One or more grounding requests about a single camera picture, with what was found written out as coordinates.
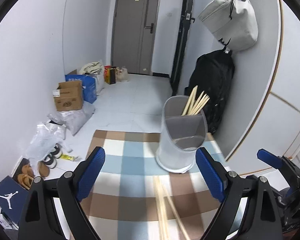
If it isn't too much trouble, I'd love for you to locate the white divided utensil holder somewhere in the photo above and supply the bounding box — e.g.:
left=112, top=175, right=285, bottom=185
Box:
left=155, top=95, right=207, bottom=173

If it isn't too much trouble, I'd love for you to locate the yellow wrapper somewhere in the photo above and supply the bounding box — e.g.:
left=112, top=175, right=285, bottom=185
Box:
left=60, top=154, right=81, bottom=162

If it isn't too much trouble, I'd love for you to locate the white black sneaker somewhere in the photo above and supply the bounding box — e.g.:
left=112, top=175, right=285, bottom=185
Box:
left=42, top=153, right=57, bottom=168
left=50, top=144, right=62, bottom=159

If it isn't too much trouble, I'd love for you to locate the clear plastic bag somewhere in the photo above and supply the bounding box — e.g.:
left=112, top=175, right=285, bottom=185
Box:
left=25, top=123, right=72, bottom=166

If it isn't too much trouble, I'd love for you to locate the grey plastic mailer bag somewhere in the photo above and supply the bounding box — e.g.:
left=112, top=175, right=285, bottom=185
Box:
left=47, top=101, right=95, bottom=136

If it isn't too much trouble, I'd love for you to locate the checkered tablecloth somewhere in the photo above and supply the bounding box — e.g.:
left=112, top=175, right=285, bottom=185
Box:
left=81, top=130, right=219, bottom=239

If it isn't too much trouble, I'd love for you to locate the wooden chopstick in holder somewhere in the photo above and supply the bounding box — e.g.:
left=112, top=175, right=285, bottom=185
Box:
left=181, top=86, right=198, bottom=116

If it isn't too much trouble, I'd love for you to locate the wooden chopstick on table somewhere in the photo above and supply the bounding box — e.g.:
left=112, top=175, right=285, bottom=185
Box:
left=153, top=176, right=169, bottom=240

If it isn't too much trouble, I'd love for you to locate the blue Jordan shoe box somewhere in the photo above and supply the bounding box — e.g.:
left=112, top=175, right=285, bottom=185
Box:
left=0, top=176, right=28, bottom=225

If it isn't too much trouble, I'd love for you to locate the brown cardboard box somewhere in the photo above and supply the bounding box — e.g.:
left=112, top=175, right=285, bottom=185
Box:
left=52, top=80, right=83, bottom=112

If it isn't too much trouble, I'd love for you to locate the blue cardboard box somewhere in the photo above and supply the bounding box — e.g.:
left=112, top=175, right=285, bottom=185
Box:
left=65, top=74, right=97, bottom=103

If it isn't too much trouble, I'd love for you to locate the black backpack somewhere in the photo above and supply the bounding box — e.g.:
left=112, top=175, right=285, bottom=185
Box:
left=184, top=49, right=235, bottom=134

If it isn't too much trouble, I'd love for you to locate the black yellow shopping bag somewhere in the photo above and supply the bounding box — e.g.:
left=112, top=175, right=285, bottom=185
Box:
left=104, top=66, right=116, bottom=85

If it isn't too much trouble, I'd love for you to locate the beige tote bag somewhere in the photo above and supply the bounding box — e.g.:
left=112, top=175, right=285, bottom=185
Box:
left=116, top=67, right=128, bottom=82

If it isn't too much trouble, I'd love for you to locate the cream cloth bundle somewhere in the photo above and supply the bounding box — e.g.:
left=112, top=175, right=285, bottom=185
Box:
left=78, top=61, right=104, bottom=75

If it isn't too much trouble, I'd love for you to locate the beige Nike bag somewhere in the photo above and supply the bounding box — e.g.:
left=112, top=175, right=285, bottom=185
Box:
left=198, top=0, right=258, bottom=51

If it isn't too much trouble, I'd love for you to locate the grey door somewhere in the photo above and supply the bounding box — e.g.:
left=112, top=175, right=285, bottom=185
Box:
left=111, top=0, right=160, bottom=75

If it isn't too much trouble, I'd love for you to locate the black door handle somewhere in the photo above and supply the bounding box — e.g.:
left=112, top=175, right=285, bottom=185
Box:
left=145, top=23, right=154, bottom=34

